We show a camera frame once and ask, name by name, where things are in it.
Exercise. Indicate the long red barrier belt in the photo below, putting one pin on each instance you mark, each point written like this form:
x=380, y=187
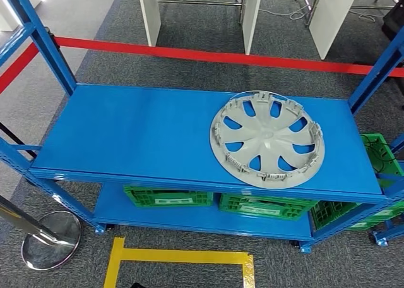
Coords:
x=221, y=57

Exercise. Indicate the grey plastic wheel hubcap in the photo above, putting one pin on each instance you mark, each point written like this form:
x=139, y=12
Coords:
x=267, y=139

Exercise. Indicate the white panel leg desk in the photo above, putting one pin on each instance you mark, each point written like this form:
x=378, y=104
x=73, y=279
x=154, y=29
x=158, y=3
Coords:
x=331, y=18
x=151, y=14

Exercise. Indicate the dark robot body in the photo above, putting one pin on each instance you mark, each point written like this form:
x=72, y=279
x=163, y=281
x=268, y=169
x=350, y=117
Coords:
x=137, y=285

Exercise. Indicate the short red barrier belt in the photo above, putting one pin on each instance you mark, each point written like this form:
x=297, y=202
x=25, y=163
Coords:
x=16, y=66

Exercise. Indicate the black office chair base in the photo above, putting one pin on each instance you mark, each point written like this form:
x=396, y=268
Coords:
x=393, y=22

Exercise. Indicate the chrome stanchion post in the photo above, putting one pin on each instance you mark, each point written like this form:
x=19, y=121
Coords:
x=50, y=240

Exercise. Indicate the black stanchion post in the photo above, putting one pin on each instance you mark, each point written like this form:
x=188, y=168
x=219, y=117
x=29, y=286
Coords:
x=16, y=140

